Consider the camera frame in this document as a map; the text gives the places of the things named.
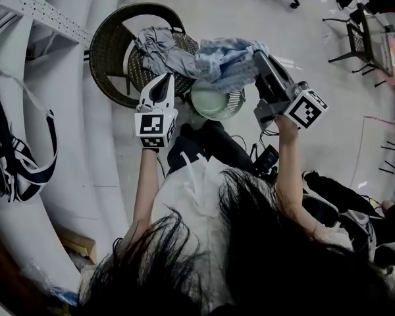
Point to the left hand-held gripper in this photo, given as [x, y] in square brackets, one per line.
[151, 127]

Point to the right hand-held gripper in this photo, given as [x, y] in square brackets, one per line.
[306, 110]

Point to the plain grey clothes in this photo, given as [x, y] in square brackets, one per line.
[171, 58]

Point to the light blue checked clothes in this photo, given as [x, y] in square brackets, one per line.
[230, 64]

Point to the round white green laundry basket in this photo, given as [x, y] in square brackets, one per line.
[210, 102]

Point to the person's left forearm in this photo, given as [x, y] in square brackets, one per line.
[146, 183]

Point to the person's right forearm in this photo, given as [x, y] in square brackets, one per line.
[286, 156]

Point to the brown wicker chair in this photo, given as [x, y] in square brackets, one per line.
[102, 54]

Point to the person's black trousers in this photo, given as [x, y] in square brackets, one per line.
[217, 143]

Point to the small black screen device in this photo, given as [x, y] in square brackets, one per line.
[266, 160]

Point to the white metal shelving unit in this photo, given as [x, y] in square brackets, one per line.
[69, 143]

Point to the person's white shirt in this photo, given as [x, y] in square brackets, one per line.
[184, 202]

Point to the black grey backpack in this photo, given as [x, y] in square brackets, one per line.
[332, 189]

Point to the black wrist band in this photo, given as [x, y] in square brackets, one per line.
[116, 244]

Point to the brown cardboard box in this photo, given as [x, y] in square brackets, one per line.
[82, 245]

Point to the dark metal frame table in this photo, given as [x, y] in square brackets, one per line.
[378, 44]

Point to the black metal frame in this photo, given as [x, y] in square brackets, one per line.
[391, 156]

